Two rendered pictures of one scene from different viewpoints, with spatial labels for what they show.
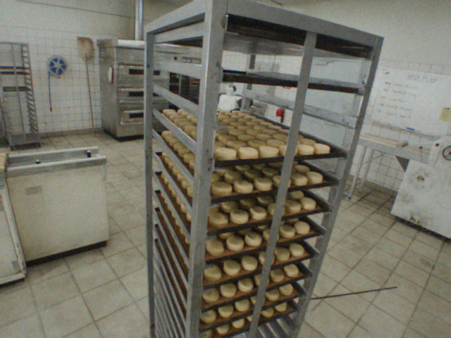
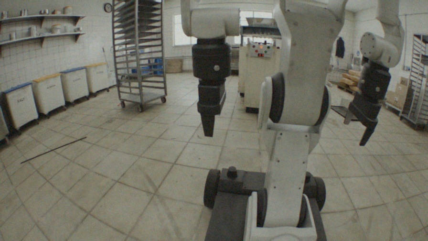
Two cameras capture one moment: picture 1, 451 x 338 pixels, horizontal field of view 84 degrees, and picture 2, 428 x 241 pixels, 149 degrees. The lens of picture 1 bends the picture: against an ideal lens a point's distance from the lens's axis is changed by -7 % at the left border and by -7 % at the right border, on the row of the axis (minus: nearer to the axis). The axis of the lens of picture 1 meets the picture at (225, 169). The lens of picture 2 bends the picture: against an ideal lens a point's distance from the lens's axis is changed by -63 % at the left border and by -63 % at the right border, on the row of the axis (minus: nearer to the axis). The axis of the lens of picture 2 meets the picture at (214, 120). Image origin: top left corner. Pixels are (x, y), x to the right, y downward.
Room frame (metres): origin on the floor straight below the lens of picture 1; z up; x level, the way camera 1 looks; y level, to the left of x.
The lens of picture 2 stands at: (3.36, -0.32, 0.72)
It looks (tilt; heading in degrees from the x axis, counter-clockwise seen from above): 24 degrees down; 147
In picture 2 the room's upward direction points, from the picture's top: straight up
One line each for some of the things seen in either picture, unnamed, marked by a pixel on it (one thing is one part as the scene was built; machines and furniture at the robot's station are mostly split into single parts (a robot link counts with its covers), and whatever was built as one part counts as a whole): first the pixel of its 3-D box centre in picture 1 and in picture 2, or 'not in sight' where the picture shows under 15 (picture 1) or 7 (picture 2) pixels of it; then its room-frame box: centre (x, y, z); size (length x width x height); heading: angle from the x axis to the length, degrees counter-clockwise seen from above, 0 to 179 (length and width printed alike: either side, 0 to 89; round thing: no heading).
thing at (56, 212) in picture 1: (60, 205); (260, 74); (1.92, 1.39, 0.45); 0.70 x 0.34 x 0.90; 129
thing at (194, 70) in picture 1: (178, 67); not in sight; (0.81, 0.17, 1.68); 0.64 x 0.03 x 0.03; 28
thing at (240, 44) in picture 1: (242, 44); not in sight; (0.90, -0.01, 1.77); 0.60 x 0.40 x 0.02; 28
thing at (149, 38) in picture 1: (149, 222); (162, 38); (1.07, 0.34, 0.97); 0.03 x 0.03 x 1.70; 28
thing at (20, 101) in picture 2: not in sight; (19, 107); (0.46, -2.35, 0.38); 0.64 x 0.54 x 0.77; 47
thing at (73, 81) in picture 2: not in sight; (72, 86); (-0.45, -1.43, 0.38); 0.64 x 0.54 x 0.77; 44
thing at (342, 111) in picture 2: not in sight; (346, 113); (2.95, 2.53, 0.02); 0.60 x 0.40 x 0.03; 142
